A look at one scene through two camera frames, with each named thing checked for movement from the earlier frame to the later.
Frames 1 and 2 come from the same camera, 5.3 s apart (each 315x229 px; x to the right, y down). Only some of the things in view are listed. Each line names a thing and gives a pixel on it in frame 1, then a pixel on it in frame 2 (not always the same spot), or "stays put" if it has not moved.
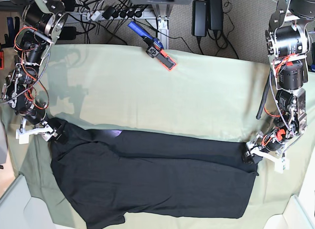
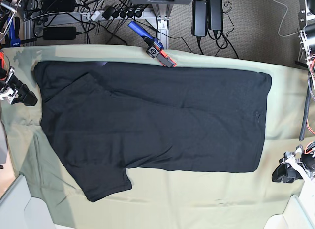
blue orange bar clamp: [155, 48] stays put
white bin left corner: [18, 210] stays put
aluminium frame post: [163, 12] stays put
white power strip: [124, 15] stays put
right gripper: [253, 149] to [285, 173]
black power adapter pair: [207, 14] stays put
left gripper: [59, 133] to [19, 93]
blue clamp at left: [13, 28] stays put
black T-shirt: [107, 173] to [105, 117]
